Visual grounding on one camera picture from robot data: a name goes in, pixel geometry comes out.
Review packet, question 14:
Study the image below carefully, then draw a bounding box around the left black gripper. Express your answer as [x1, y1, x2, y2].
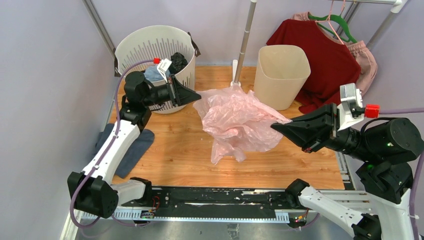
[142, 74, 201, 107]

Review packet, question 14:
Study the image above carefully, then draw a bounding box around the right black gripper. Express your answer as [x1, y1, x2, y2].
[268, 100, 376, 161]

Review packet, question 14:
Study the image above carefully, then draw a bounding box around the pink plastic trash bag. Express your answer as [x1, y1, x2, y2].
[193, 85, 291, 164]

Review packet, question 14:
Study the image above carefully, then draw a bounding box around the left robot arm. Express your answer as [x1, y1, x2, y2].
[67, 71, 201, 219]

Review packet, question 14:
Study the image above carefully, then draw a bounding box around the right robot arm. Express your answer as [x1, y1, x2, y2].
[271, 103, 424, 240]

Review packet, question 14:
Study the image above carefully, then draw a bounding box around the beige plastic trash bin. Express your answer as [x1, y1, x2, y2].
[253, 44, 311, 111]

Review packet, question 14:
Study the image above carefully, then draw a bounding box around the black plastic bag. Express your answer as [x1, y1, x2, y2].
[168, 52, 188, 75]

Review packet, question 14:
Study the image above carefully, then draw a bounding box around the blue plastic bag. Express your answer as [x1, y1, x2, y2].
[144, 65, 164, 83]

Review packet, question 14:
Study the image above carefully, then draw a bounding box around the clothes rack pole with foot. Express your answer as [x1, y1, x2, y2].
[230, 0, 257, 87]

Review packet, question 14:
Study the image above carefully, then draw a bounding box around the white slotted laundry basket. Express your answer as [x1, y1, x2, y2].
[113, 25, 202, 115]

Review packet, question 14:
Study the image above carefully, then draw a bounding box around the red t-shirt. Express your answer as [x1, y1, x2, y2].
[266, 19, 361, 114]

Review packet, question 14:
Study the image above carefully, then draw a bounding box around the grey-blue cloth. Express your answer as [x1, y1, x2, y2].
[92, 123, 155, 179]

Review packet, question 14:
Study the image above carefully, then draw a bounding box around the pink garment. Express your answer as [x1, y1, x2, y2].
[291, 12, 378, 92]

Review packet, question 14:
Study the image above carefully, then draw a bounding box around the green clothes hanger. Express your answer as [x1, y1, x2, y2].
[307, 13, 358, 44]

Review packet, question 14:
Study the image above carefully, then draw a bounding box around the pink clothes hanger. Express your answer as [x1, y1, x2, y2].
[310, 0, 349, 45]

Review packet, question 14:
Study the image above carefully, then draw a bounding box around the corner aluminium profile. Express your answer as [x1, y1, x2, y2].
[82, 0, 115, 56]

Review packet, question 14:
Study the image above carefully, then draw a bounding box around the right rack pole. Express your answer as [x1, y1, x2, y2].
[341, 0, 408, 50]

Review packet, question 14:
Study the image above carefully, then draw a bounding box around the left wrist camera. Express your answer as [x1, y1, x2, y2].
[153, 58, 172, 82]

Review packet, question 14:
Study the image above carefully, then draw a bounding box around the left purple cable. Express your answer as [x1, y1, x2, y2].
[68, 58, 157, 229]

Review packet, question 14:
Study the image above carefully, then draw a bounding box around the aluminium frame rail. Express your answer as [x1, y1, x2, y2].
[59, 186, 382, 240]

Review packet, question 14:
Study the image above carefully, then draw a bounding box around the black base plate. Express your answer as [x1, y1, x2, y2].
[123, 186, 307, 220]

